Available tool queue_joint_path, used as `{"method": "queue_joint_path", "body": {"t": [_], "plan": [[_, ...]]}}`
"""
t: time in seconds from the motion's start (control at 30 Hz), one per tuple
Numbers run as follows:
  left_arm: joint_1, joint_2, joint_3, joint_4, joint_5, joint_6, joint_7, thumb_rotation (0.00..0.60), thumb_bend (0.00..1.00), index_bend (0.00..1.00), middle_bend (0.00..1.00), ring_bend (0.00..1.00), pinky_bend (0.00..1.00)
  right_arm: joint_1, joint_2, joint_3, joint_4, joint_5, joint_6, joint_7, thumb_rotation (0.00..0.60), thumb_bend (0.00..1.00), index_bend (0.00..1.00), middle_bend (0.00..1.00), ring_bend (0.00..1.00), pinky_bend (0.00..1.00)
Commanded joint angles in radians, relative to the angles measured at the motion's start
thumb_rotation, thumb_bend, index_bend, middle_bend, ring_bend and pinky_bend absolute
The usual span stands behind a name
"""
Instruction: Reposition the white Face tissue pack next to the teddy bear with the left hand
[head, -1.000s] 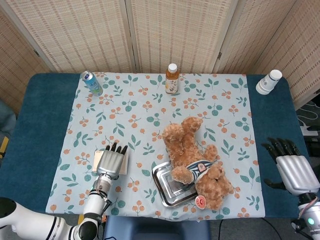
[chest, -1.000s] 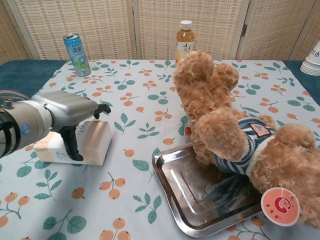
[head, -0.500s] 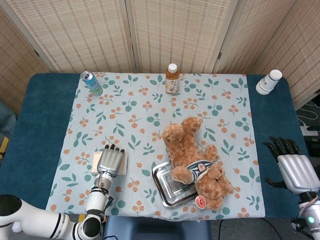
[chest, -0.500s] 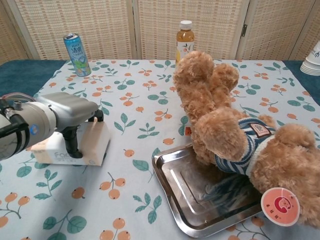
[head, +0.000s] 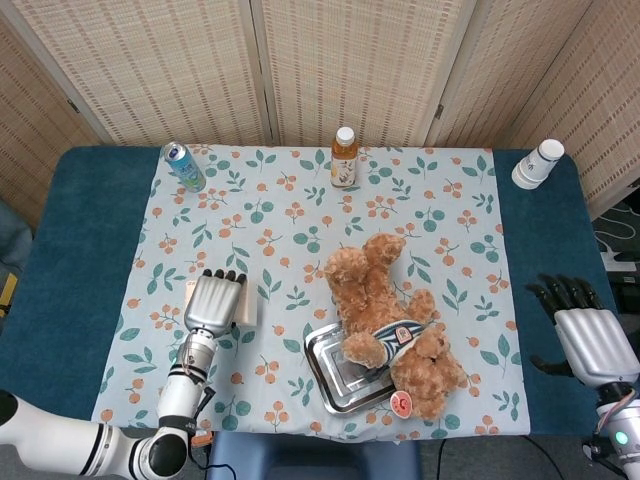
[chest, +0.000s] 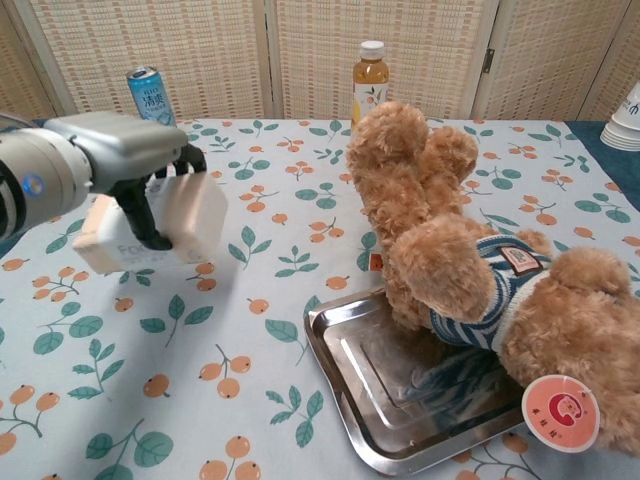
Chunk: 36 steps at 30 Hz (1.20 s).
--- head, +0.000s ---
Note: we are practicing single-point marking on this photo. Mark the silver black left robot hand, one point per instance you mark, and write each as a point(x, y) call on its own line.
point(212, 305)

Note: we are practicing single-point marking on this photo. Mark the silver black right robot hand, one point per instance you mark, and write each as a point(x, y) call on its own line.
point(600, 345)

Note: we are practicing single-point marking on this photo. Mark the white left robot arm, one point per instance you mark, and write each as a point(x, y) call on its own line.
point(182, 395)

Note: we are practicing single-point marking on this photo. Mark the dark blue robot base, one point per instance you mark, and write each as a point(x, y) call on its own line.
point(310, 457)

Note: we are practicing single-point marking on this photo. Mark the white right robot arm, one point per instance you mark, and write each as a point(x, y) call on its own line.
point(622, 437)

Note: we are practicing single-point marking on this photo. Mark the white power strip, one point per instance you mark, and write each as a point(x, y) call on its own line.
point(617, 259)

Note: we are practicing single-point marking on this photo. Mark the floral print tablecloth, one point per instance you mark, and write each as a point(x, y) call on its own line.
point(300, 220)

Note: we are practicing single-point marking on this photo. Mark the rectangular stainless steel tray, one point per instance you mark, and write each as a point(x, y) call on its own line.
point(325, 370)

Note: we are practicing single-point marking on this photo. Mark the small orange tag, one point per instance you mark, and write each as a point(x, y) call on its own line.
point(202, 439)

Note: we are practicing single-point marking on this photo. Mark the blue drink can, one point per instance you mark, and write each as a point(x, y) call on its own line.
point(186, 170)

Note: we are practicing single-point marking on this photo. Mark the teal table cover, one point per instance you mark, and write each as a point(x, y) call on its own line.
point(75, 250)

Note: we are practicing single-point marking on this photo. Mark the brown plush teddy bear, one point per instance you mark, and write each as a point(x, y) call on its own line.
point(370, 290)

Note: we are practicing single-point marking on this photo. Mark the stack of white paper cups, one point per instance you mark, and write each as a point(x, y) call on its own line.
point(535, 167)

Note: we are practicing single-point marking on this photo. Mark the amber tea bottle white cap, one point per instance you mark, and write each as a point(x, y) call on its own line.
point(345, 165)

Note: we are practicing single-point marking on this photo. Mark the round pink hang tag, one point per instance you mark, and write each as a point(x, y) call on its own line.
point(401, 404)

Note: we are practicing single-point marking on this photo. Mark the person leg in blue jeans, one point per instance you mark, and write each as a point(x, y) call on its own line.
point(12, 240)

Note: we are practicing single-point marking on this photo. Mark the beige woven folding screen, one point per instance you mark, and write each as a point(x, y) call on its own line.
point(175, 65)

